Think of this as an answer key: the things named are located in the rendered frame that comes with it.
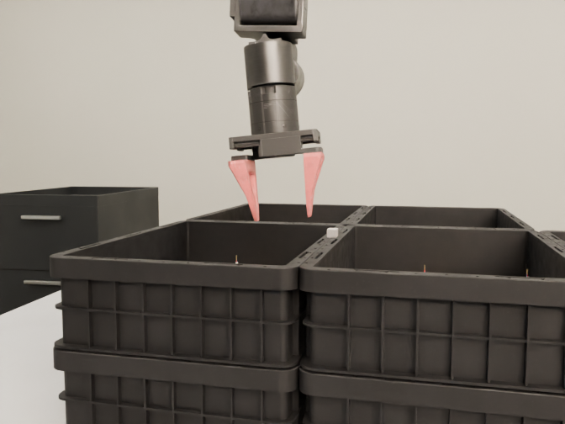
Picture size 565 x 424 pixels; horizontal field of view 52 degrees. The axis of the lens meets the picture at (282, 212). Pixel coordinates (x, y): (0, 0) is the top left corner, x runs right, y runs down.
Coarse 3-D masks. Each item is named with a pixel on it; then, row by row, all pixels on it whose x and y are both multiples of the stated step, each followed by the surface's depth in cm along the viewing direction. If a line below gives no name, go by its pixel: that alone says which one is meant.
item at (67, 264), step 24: (120, 240) 82; (72, 264) 66; (96, 264) 66; (120, 264) 65; (144, 264) 64; (168, 264) 63; (192, 264) 63; (216, 264) 62; (240, 264) 63; (288, 264) 62; (240, 288) 62; (264, 288) 61; (288, 288) 61
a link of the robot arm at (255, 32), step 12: (300, 0) 66; (300, 12) 66; (240, 24) 67; (300, 24) 66; (240, 36) 70; (252, 36) 69; (276, 36) 69; (288, 36) 68; (300, 36) 68; (300, 72) 74; (300, 84) 75
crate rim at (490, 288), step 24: (336, 240) 81; (312, 264) 62; (312, 288) 60; (336, 288) 59; (360, 288) 59; (384, 288) 58; (408, 288) 57; (432, 288) 57; (456, 288) 56; (480, 288) 56; (504, 288) 55; (528, 288) 55; (552, 288) 54
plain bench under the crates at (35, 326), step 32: (0, 320) 123; (32, 320) 123; (0, 352) 103; (32, 352) 103; (0, 384) 88; (32, 384) 88; (64, 384) 88; (0, 416) 78; (32, 416) 78; (64, 416) 78
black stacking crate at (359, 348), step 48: (384, 240) 96; (432, 240) 94; (480, 240) 92; (528, 240) 90; (336, 336) 61; (384, 336) 60; (432, 336) 58; (480, 336) 57; (528, 336) 56; (480, 384) 57; (528, 384) 56
